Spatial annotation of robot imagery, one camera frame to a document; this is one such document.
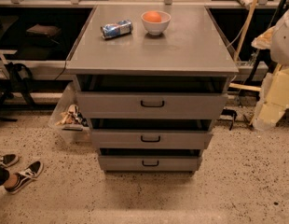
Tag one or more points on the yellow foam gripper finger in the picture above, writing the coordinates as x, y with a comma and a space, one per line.
264, 40
274, 100

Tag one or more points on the grey drawer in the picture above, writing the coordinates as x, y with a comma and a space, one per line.
149, 164
151, 139
149, 105

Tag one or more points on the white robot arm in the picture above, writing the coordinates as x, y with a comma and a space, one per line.
279, 51

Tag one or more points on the grey top drawer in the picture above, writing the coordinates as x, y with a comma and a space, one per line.
149, 105

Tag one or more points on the grey drawer cabinet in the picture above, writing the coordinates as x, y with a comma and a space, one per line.
189, 57

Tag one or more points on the grey bottom drawer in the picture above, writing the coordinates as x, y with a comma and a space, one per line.
149, 164

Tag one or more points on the black clamp on floor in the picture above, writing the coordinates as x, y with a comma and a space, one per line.
231, 113

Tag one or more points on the white ceramic bowl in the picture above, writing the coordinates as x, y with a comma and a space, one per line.
157, 28

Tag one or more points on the orange fruit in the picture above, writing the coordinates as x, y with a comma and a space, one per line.
152, 16

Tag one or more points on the crushed blue soda can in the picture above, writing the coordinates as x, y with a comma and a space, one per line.
116, 29

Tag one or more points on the clear plastic storage bin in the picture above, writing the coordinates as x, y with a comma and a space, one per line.
67, 120

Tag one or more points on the dark box on shelf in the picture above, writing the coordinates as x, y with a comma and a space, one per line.
43, 31

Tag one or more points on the black white sneaker near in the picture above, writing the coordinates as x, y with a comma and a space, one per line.
25, 177

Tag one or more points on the black white sneaker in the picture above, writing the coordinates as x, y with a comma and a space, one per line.
8, 160
25, 177

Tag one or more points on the black white sneaker far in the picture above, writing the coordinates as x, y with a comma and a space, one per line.
8, 160

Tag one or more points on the person leg dark trousers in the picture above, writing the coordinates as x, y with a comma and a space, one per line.
4, 175

